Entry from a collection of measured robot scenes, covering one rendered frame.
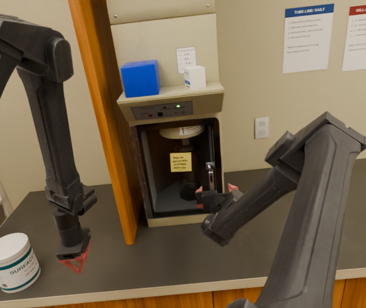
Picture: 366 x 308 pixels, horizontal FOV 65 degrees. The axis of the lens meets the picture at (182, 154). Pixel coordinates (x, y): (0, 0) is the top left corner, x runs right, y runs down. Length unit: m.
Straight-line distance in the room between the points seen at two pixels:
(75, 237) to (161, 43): 0.62
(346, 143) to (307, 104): 1.12
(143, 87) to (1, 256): 0.70
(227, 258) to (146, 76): 0.66
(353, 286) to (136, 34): 1.10
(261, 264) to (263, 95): 0.80
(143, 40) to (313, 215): 0.76
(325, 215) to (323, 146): 0.12
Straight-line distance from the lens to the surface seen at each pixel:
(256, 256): 1.09
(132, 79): 0.88
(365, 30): 1.63
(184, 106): 0.92
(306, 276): 0.31
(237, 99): 1.47
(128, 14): 0.97
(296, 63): 1.51
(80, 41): 0.91
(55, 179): 0.71
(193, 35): 0.96
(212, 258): 1.08
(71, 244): 0.86
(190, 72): 0.89
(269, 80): 1.49
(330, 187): 0.39
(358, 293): 1.27
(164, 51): 0.97
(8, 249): 1.14
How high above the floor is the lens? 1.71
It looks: 25 degrees down
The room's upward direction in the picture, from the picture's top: 6 degrees counter-clockwise
